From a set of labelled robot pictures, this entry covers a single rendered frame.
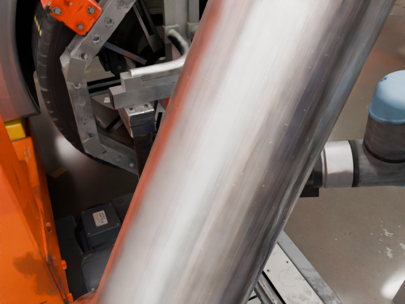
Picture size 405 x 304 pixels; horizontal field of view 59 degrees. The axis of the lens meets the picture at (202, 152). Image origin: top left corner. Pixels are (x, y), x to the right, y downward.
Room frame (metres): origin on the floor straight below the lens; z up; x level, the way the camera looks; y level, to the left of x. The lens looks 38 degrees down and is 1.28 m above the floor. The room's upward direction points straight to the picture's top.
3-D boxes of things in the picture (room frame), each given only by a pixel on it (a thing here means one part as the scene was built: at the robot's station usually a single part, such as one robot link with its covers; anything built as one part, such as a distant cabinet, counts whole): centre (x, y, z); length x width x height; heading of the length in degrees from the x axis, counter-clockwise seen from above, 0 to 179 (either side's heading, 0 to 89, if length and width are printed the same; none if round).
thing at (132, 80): (0.69, 0.10, 1.03); 0.19 x 0.18 x 0.11; 25
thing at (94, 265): (0.75, 0.32, 0.26); 0.42 x 0.18 x 0.35; 25
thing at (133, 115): (0.58, 0.13, 0.93); 0.09 x 0.05 x 0.05; 25
